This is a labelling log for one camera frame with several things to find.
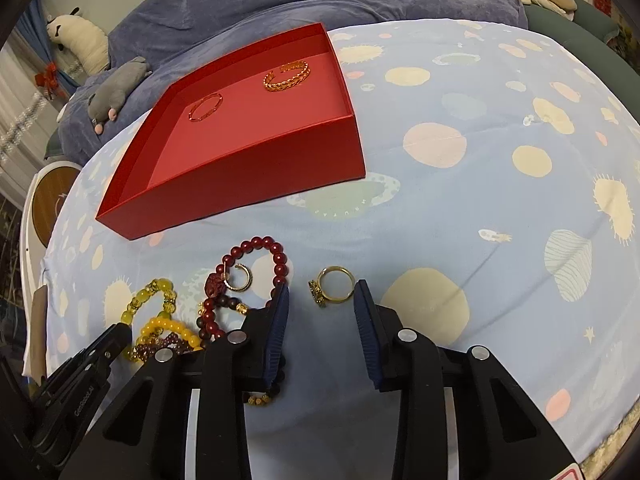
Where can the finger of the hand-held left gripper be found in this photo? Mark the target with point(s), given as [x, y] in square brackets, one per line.
[107, 345]

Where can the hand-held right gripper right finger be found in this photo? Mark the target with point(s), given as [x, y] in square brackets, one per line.
[367, 335]

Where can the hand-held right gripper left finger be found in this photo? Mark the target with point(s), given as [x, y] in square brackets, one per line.
[277, 330]

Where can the red cardboard box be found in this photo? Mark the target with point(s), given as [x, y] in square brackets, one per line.
[280, 155]

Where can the white round wooden-top table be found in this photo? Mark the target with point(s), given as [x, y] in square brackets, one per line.
[50, 200]

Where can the thin rose gold bangle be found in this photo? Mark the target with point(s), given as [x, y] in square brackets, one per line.
[192, 117]

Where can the gold braided bangle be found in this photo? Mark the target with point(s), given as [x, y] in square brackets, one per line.
[280, 88]

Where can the white lace curtain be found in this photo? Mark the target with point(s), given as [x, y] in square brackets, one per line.
[15, 110]

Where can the grey plush toy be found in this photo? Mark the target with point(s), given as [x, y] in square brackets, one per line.
[117, 90]

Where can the red ribbon bow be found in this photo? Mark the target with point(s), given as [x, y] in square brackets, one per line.
[47, 77]

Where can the white plush toy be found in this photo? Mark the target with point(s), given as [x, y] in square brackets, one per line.
[85, 45]

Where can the blue curtain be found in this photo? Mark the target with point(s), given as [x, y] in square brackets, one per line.
[35, 25]

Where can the red wall hanging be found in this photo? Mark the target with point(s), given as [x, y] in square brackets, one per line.
[598, 0]

